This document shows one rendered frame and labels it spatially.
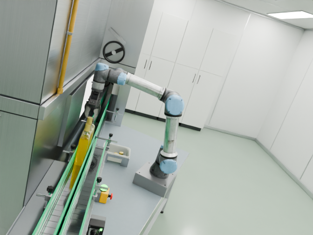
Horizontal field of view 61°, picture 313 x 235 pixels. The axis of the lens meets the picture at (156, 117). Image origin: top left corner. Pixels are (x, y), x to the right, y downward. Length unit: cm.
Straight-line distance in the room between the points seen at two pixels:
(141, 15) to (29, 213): 194
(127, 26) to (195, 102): 341
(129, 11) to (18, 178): 184
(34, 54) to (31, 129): 31
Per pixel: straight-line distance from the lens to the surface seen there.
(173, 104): 164
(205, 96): 578
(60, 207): 145
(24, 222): 137
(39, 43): 112
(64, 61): 132
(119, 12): 268
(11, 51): 116
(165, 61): 549
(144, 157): 238
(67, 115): 167
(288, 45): 673
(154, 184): 192
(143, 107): 567
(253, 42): 638
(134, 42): 268
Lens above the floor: 181
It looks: 17 degrees down
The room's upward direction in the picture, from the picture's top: 17 degrees clockwise
